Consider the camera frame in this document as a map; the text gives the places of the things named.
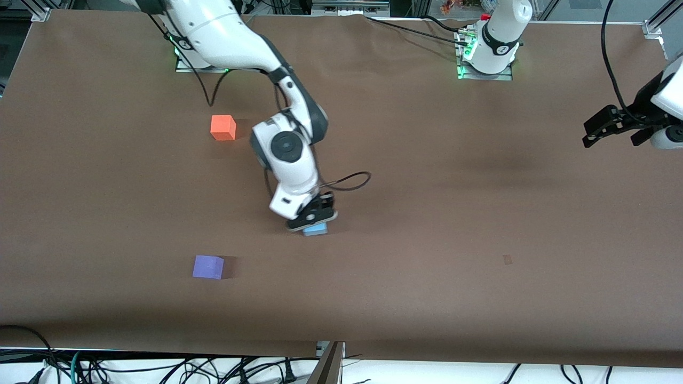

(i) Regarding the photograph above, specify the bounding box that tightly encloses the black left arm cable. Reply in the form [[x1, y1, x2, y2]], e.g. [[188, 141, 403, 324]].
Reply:
[[601, 0, 638, 122]]

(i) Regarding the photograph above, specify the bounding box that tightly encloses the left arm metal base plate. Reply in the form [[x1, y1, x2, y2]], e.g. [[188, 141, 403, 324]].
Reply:
[[455, 29, 514, 82]]

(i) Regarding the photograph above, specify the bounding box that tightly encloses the purple block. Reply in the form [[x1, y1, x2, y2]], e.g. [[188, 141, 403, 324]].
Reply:
[[192, 255, 225, 281]]

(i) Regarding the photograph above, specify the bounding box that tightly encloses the orange block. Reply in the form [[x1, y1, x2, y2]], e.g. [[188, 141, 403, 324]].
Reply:
[[210, 115, 237, 141]]

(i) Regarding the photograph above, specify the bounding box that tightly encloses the grey box behind table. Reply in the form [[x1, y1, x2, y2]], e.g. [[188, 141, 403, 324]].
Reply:
[[311, 0, 391, 17]]

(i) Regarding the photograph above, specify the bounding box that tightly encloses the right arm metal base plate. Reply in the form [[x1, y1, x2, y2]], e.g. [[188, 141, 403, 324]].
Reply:
[[175, 51, 230, 73]]

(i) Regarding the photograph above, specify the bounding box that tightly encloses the black floor cable arc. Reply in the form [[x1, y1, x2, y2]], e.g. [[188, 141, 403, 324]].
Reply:
[[0, 324, 57, 384]]

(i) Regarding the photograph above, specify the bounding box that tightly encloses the metal post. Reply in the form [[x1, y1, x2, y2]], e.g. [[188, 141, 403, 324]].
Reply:
[[306, 341, 346, 384]]

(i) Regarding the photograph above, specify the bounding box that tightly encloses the teal floor cable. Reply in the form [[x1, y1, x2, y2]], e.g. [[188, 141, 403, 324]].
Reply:
[[69, 350, 85, 384]]

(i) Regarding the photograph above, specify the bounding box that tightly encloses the long black table cable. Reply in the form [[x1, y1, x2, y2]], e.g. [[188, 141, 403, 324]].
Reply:
[[366, 16, 465, 43]]

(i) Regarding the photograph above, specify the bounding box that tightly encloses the short black table cable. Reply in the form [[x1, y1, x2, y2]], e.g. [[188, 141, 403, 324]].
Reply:
[[422, 15, 470, 33]]

